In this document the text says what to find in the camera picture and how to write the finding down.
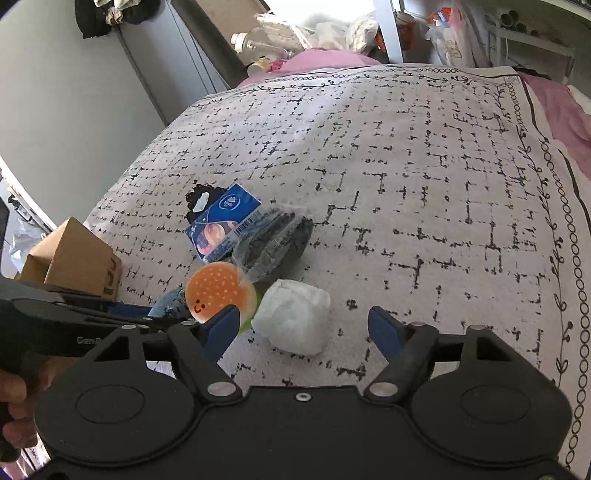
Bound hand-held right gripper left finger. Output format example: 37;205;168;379
88;305;244;402

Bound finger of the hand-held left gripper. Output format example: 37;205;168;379
85;316;201;331
60;291;156;320

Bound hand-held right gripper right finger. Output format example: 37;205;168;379
364;306;523;401

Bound dark blue fabric item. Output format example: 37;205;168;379
148;285;191;320

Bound orange burger squishy toy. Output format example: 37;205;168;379
185;261;265;335

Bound brown cardboard box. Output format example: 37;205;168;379
21;217;123;301

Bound white soft paper bundle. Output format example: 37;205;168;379
250;278;332;355

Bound clear bag with dark contents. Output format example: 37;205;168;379
231;205;315;284

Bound blue tissue packet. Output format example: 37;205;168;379
185;183;264;264

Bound black item with white tag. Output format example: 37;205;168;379
185;184;223;223

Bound person's left hand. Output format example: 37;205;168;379
0;357;63;460

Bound white black-patterned blanket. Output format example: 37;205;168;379
85;62;591;467

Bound grey door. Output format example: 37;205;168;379
119;0;232;126

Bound clear plastic bottle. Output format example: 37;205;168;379
231;25;301;63

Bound black hanging jacket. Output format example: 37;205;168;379
74;0;160;40

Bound white printed plastic bag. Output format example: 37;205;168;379
425;8;477;68

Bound patterned plastic bag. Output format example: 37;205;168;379
346;11;382;52

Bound cream hanging hoodie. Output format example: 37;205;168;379
104;0;139;24

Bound crumpled clear plastic bag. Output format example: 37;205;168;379
256;11;352;52

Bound white tubes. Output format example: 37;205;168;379
499;9;555;36

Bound brown board with black frame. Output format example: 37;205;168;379
171;0;274;88

